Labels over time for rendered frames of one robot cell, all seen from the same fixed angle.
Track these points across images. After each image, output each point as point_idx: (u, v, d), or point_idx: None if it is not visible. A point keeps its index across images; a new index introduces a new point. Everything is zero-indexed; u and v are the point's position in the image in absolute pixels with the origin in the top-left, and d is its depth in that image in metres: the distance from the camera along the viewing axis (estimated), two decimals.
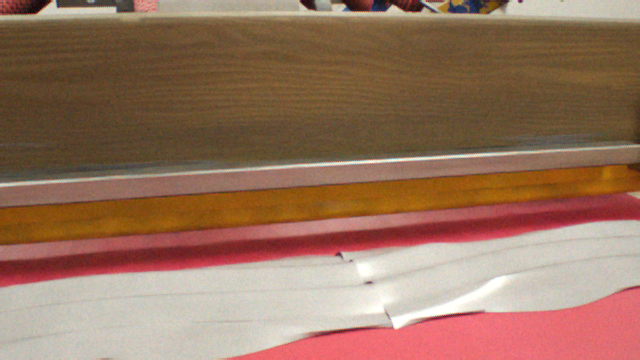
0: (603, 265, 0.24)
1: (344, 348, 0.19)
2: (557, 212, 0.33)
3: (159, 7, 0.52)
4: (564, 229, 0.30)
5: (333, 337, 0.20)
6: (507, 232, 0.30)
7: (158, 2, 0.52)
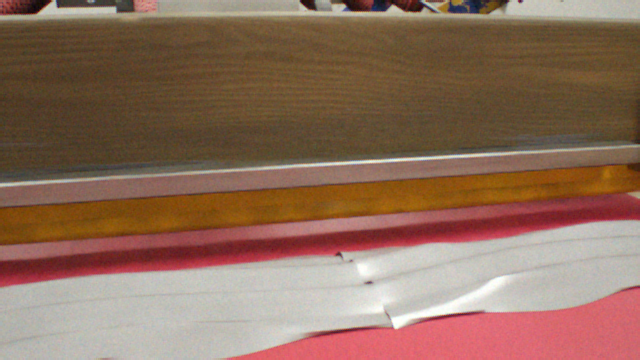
0: (603, 265, 0.24)
1: (344, 348, 0.19)
2: (557, 212, 0.33)
3: (159, 7, 0.52)
4: (564, 229, 0.30)
5: (333, 337, 0.20)
6: (507, 232, 0.30)
7: (158, 2, 0.52)
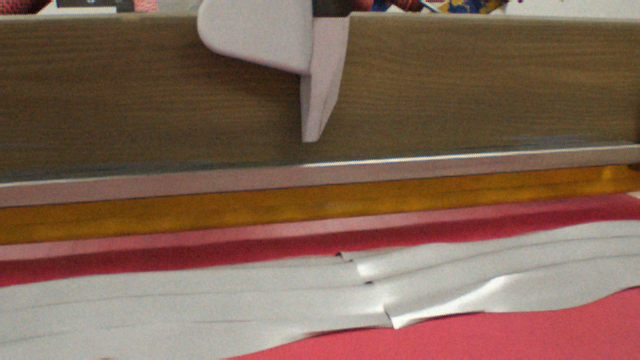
0: (603, 265, 0.24)
1: (344, 348, 0.19)
2: (557, 212, 0.33)
3: (159, 7, 0.52)
4: (564, 229, 0.30)
5: (333, 337, 0.20)
6: (507, 232, 0.30)
7: (158, 2, 0.52)
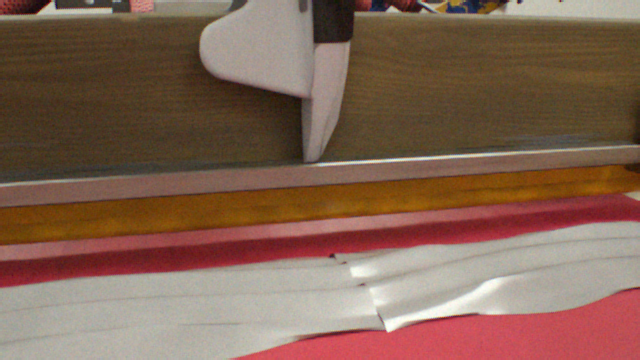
0: (599, 267, 0.24)
1: (336, 351, 0.19)
2: (554, 213, 0.33)
3: (155, 8, 0.51)
4: (561, 231, 0.30)
5: (325, 340, 0.20)
6: (503, 233, 0.30)
7: (154, 3, 0.51)
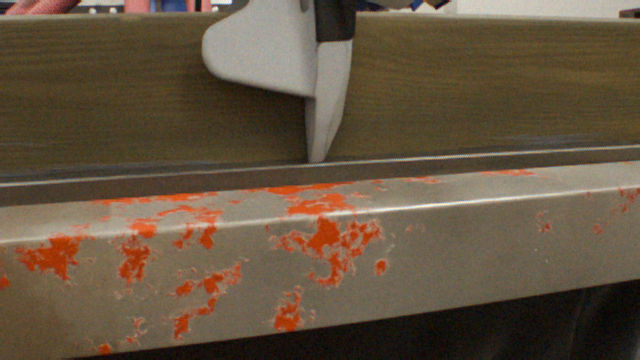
0: None
1: None
2: None
3: None
4: None
5: None
6: None
7: None
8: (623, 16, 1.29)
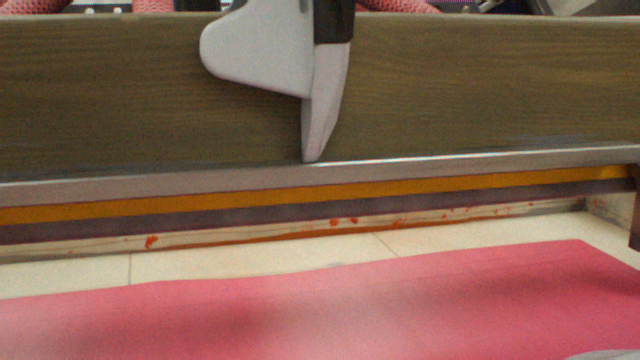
0: None
1: None
2: (600, 321, 0.30)
3: None
4: (612, 351, 0.27)
5: None
6: (550, 356, 0.27)
7: None
8: None
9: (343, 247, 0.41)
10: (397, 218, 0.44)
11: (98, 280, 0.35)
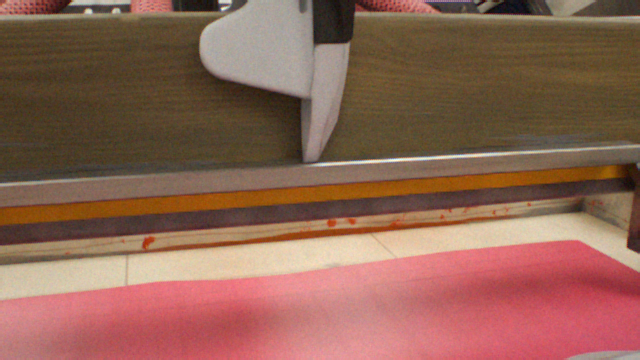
0: None
1: None
2: (598, 322, 0.30)
3: None
4: (610, 352, 0.27)
5: None
6: (548, 357, 0.27)
7: None
8: None
9: (341, 248, 0.40)
10: (395, 219, 0.44)
11: (95, 281, 0.35)
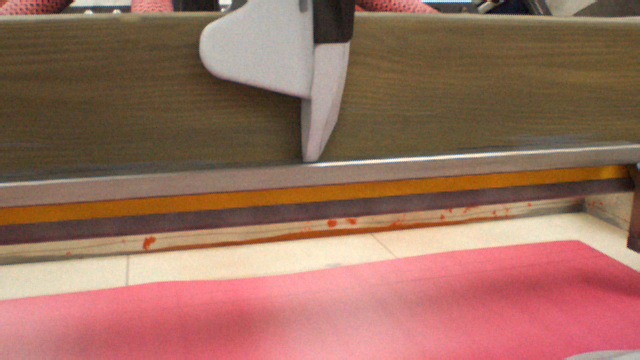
0: None
1: None
2: (598, 321, 0.30)
3: None
4: (610, 352, 0.27)
5: None
6: (548, 356, 0.27)
7: None
8: None
9: (341, 248, 0.40)
10: (395, 219, 0.44)
11: (96, 281, 0.35)
